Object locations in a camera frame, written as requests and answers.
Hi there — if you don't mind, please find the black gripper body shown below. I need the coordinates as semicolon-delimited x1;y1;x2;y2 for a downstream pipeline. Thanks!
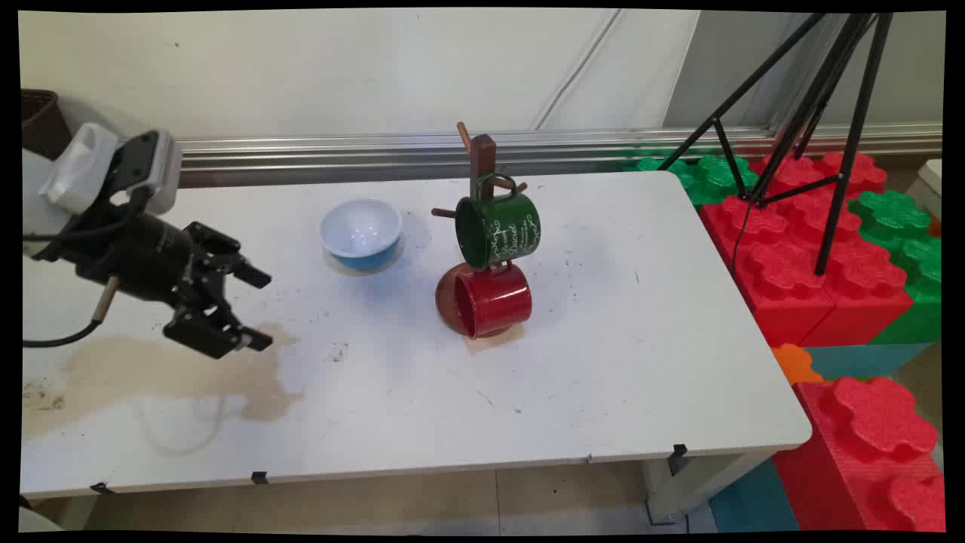
72;207;244;310

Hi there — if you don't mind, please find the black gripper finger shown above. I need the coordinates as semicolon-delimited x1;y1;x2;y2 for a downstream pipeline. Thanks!
187;221;273;290
163;299;274;360

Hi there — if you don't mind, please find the green enamel mug white lettering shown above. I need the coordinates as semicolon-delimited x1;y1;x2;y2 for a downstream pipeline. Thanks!
454;171;543;272

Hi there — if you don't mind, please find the blue bowl with white inside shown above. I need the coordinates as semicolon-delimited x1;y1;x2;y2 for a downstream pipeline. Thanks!
319;197;405;273

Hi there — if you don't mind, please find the dark brown bin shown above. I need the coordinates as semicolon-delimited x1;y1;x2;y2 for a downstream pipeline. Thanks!
21;88;73;161

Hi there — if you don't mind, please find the brown wooden mug tree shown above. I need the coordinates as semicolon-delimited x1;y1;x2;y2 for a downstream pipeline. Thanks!
430;121;533;339

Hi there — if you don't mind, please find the red enamel mug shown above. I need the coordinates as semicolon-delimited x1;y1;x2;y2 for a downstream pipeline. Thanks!
452;261;534;340

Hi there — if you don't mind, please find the green foam building block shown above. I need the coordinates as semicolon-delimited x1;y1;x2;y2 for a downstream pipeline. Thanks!
621;154;759;207
847;189;944;346

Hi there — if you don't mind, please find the white table leg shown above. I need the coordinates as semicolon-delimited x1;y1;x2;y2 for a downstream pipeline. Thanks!
640;445;778;526

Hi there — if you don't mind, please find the red foam building block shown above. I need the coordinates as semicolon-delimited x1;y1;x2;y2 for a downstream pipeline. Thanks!
699;196;838;348
752;150;915;348

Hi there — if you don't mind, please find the teal foam mat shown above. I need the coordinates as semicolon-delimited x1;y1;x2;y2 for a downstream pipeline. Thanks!
708;456;801;533
802;342;936;382

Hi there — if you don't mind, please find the orange foam piece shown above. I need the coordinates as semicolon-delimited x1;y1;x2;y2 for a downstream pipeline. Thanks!
770;342;827;388

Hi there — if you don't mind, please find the black tripod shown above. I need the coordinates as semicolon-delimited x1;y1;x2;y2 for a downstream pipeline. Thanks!
657;11;895;277

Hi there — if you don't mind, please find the large red foam block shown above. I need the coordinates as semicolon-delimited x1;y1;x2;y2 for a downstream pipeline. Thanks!
772;375;948;533

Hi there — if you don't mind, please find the white box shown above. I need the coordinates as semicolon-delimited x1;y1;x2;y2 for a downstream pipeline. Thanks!
904;158;944;220

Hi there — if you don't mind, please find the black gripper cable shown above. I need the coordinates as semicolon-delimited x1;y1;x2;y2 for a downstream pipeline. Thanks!
22;275;122;348

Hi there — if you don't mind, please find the black camera cable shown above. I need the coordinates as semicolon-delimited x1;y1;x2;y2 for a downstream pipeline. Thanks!
22;192;152;262

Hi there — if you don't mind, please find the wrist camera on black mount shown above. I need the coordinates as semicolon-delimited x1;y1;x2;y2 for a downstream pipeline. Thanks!
112;129;184;217

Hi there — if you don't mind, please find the aluminium wall rail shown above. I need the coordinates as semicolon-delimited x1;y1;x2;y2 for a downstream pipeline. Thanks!
176;124;944;189

